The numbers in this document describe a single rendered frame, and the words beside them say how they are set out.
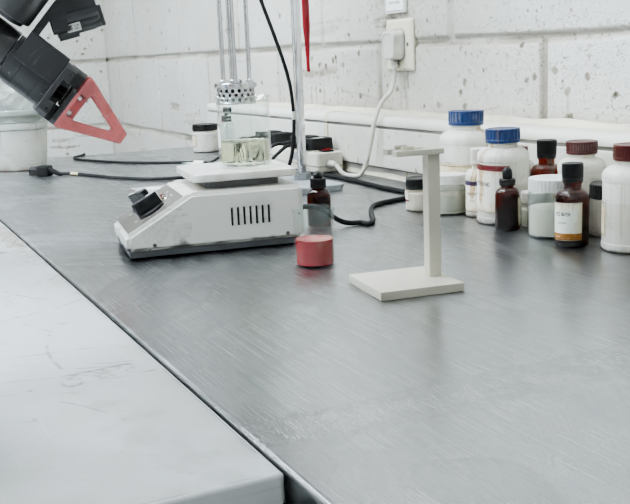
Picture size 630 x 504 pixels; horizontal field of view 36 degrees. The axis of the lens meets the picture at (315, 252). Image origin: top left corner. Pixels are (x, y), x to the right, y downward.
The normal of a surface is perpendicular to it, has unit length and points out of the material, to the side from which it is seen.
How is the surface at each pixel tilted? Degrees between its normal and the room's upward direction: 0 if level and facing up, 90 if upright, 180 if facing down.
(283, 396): 0
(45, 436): 0
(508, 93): 90
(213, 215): 90
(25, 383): 0
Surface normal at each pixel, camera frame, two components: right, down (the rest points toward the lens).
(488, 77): -0.90, 0.12
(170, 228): 0.30, 0.18
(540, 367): -0.04, -0.98
